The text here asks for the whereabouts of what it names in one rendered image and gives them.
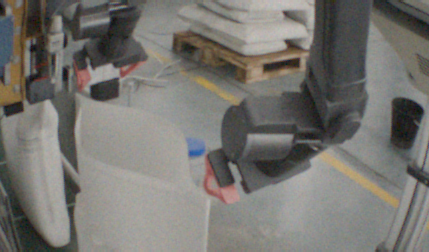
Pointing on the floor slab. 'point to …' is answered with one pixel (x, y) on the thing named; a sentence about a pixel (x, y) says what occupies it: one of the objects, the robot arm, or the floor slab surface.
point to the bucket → (405, 121)
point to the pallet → (249, 69)
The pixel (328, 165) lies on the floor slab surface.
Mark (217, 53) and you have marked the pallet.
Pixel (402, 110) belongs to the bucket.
